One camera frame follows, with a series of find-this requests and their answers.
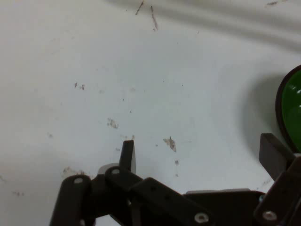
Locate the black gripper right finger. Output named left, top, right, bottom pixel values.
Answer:
left=253, top=133, right=301, bottom=226

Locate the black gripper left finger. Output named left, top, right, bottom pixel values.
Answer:
left=48, top=140, right=216, bottom=226

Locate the green bowl with dark rim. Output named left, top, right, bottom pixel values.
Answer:
left=275, top=65, right=301, bottom=153

